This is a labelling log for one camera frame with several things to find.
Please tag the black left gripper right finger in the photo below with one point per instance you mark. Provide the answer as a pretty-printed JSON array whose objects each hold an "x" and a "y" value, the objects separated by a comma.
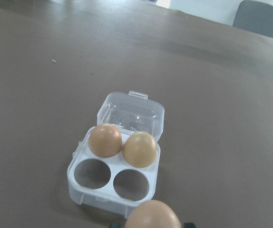
[{"x": 189, "y": 225}]

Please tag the clear plastic egg box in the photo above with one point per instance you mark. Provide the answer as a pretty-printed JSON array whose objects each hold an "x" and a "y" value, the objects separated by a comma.
[{"x": 100, "y": 174}]

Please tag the grey office chair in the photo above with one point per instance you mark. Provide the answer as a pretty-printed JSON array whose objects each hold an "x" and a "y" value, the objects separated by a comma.
[{"x": 255, "y": 16}]

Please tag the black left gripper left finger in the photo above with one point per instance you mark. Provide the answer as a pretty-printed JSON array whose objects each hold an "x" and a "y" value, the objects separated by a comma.
[{"x": 115, "y": 225}]

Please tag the light brown egg in box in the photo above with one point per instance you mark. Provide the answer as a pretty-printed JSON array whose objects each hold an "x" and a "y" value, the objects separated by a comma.
[{"x": 140, "y": 150}]

